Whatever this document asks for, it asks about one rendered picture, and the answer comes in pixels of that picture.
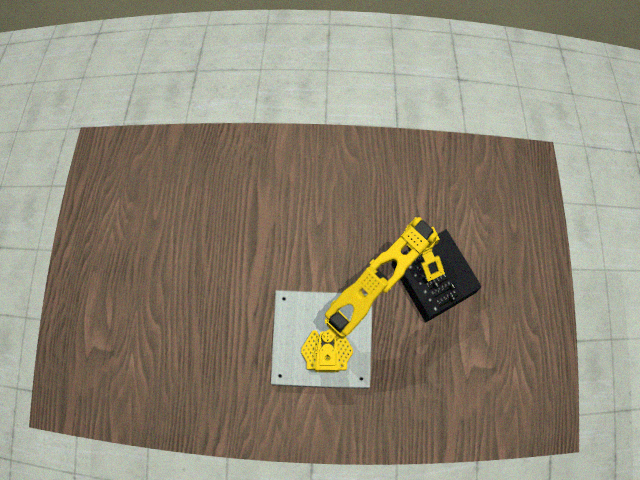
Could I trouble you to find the black lighting desk panel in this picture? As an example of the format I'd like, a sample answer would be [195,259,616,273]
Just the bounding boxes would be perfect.
[400,229,482,322]

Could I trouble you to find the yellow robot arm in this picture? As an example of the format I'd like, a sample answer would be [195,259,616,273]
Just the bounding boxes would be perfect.
[301,217,438,370]

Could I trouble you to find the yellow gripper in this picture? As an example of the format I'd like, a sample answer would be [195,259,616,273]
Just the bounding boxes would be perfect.
[421,236,445,281]

